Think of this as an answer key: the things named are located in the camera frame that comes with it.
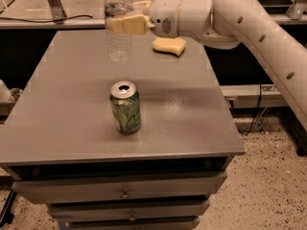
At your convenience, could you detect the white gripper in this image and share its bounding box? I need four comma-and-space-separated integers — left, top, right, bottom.
109, 0, 181, 38

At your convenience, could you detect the clear plastic water bottle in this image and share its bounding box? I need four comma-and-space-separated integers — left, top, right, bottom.
105, 0, 132, 61

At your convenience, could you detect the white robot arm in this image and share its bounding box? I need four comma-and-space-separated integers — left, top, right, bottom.
106, 0, 307, 128

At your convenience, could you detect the green soda can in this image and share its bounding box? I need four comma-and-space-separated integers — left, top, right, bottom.
109, 80, 141, 134

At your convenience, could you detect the yellow sponge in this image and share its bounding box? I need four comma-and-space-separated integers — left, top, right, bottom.
153, 37, 186, 57

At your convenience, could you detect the grey drawer cabinet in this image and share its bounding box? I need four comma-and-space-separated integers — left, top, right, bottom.
0, 31, 245, 230

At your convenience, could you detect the white object at left edge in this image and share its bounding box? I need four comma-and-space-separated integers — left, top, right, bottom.
0, 80, 12, 103

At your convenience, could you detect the metal frame rail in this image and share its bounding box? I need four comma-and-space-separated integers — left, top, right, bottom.
0, 0, 306, 29

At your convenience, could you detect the black cable on rail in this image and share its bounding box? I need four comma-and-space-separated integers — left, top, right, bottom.
0, 14, 94, 24

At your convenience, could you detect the black hanging cable right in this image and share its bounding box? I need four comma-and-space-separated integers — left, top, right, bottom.
236, 83, 263, 136

